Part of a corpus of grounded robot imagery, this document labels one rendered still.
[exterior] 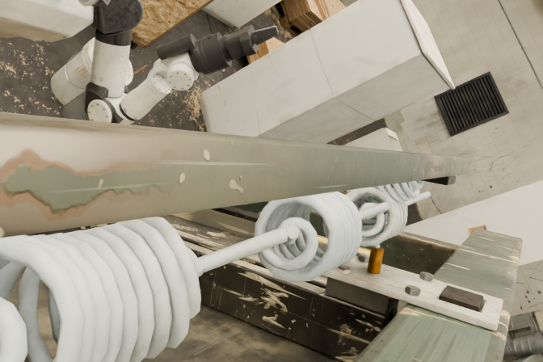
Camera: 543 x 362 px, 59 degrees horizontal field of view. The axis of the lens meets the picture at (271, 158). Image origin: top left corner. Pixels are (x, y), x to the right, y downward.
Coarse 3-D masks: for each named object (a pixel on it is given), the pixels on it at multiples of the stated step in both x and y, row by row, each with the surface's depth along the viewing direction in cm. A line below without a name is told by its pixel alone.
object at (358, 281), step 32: (384, 192) 54; (416, 192) 54; (384, 224) 56; (256, 256) 68; (224, 288) 64; (256, 288) 62; (288, 288) 59; (320, 288) 59; (352, 288) 56; (384, 288) 52; (416, 288) 51; (256, 320) 62; (288, 320) 59; (320, 320) 57; (352, 320) 55; (384, 320) 54; (480, 320) 47; (352, 352) 55
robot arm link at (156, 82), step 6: (168, 60) 124; (156, 66) 124; (162, 66) 125; (150, 72) 124; (156, 72) 124; (162, 72) 125; (150, 78) 122; (156, 78) 124; (162, 78) 126; (150, 84) 122; (156, 84) 122; (162, 84) 125; (150, 90) 123; (156, 90) 122; (162, 90) 123; (168, 90) 125; (156, 96) 124; (162, 96) 125
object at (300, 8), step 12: (288, 0) 625; (300, 0) 616; (312, 0) 635; (336, 0) 762; (288, 12) 623; (300, 12) 613; (312, 12) 612; (336, 12) 728; (288, 24) 629; (300, 24) 632; (312, 24) 640
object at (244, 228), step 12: (180, 216) 115; (192, 216) 114; (204, 216) 112; (216, 216) 110; (228, 216) 109; (216, 228) 110; (228, 228) 109; (240, 228) 107; (252, 228) 106; (360, 252) 94
